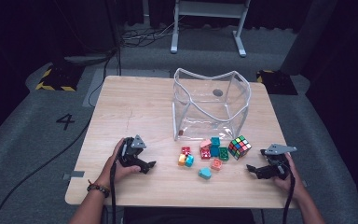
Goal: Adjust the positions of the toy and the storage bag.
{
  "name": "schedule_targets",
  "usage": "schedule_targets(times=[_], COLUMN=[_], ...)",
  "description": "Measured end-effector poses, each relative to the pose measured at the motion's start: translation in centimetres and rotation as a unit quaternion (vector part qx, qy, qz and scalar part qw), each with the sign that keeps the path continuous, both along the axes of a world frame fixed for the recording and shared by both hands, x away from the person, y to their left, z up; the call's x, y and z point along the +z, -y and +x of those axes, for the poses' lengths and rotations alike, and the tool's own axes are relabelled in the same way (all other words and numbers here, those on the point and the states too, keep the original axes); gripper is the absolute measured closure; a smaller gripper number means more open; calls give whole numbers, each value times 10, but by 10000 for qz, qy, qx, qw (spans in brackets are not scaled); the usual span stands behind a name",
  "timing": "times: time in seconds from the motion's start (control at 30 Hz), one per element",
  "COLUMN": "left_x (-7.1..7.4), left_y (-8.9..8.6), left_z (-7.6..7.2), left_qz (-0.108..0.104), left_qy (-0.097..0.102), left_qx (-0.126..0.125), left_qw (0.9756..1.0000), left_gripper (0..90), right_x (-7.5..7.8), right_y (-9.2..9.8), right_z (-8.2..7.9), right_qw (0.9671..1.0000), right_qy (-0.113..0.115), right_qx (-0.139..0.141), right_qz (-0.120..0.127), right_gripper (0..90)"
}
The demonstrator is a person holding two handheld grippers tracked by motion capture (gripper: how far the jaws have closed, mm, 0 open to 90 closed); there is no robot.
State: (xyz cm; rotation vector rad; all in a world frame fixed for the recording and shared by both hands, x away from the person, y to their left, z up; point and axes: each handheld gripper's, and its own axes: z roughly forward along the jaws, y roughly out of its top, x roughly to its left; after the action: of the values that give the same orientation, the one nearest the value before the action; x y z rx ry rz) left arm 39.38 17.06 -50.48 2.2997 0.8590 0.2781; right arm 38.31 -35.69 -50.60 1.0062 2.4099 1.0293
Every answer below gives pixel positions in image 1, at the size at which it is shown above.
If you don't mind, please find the person's left hand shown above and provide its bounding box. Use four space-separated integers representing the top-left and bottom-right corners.
97 138 142 189

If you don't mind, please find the teal house-shaped toy block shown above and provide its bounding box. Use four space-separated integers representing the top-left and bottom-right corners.
198 167 213 181

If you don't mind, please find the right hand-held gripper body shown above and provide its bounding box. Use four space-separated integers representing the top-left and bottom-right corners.
260 143 297 181

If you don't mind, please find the black yellow striped base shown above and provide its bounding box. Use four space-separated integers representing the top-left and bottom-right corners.
35 63 85 92
255 69 298 96

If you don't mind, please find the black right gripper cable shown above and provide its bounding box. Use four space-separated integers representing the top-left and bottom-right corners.
281 164 296 224

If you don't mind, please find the green toy block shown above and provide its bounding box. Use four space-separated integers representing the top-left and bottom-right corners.
218 147 230 162

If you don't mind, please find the grey stand base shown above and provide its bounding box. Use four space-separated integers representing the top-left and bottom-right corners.
63 54 117 67

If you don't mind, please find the person's right hand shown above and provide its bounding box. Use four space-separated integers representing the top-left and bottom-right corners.
273 152 307 200

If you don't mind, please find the clear plastic bag white trim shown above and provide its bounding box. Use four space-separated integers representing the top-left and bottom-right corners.
171 67 252 142

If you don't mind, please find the salmon toy block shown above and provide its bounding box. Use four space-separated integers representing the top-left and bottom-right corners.
211 158 224 172

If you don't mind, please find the bundle of floor cables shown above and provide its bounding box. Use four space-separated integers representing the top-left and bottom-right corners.
120 22 176 48

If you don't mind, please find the long black floor cable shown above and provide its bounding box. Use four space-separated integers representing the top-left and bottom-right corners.
0 46 122 224

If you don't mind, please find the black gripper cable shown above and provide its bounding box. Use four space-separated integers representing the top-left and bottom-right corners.
281 164 296 224
109 155 119 224

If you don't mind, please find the beaded bracelet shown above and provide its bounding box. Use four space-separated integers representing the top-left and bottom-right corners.
86 179 111 199

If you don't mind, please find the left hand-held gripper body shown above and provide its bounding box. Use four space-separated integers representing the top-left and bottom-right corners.
117 133 147 166

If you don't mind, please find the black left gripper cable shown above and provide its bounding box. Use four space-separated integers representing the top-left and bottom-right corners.
109 155 119 224

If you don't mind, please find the white keyboard stand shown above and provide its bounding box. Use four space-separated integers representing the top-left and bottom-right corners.
170 0 252 58

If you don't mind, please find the multicoloured puzzle cube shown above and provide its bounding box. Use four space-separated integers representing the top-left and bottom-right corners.
227 134 253 161

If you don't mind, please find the person's dark clothing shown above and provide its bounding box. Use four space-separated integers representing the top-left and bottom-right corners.
122 206 255 224

